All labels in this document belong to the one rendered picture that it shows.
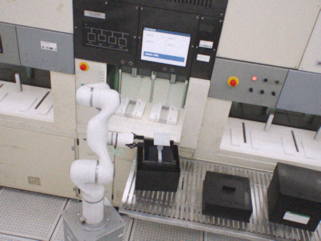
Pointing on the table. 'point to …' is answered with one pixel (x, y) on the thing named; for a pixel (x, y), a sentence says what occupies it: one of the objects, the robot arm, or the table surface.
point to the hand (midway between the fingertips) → (141, 140)
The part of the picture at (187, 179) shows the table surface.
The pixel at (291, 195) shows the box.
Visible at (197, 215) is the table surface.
